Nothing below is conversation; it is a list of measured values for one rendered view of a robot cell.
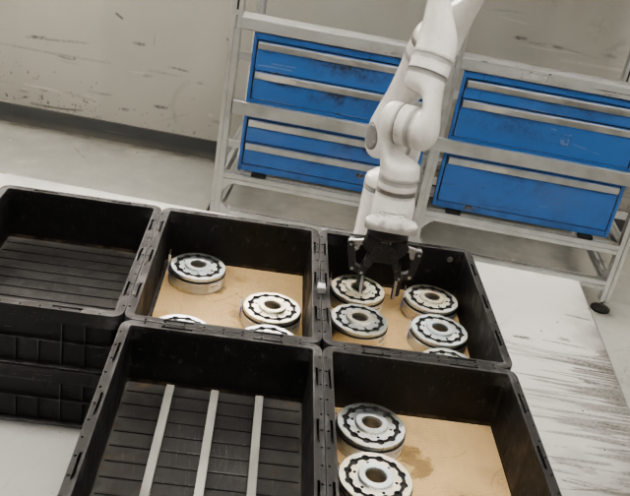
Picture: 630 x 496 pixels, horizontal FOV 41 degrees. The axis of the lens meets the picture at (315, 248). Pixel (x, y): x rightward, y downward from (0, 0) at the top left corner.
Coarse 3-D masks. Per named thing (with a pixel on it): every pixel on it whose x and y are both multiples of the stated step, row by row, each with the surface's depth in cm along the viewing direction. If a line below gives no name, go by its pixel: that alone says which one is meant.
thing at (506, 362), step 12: (324, 240) 158; (324, 252) 156; (456, 252) 163; (468, 252) 163; (324, 264) 149; (468, 264) 159; (324, 276) 145; (480, 288) 151; (324, 300) 138; (480, 300) 147; (324, 312) 135; (492, 312) 144; (324, 324) 132; (492, 324) 140; (324, 336) 129; (492, 336) 138; (324, 348) 128; (360, 348) 127; (372, 348) 128; (384, 348) 128; (396, 348) 129; (504, 348) 134; (456, 360) 128; (468, 360) 129; (480, 360) 130; (504, 360) 131
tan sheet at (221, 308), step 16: (240, 272) 162; (256, 272) 163; (272, 272) 164; (160, 288) 152; (224, 288) 156; (240, 288) 157; (256, 288) 158; (272, 288) 159; (288, 288) 160; (160, 304) 148; (176, 304) 148; (192, 304) 149; (208, 304) 150; (224, 304) 151; (208, 320) 146; (224, 320) 146
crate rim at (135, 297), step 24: (168, 216) 157; (192, 216) 159; (216, 216) 160; (312, 240) 157; (144, 264) 139; (312, 264) 149; (312, 288) 141; (312, 312) 134; (264, 336) 126; (288, 336) 127; (312, 336) 128
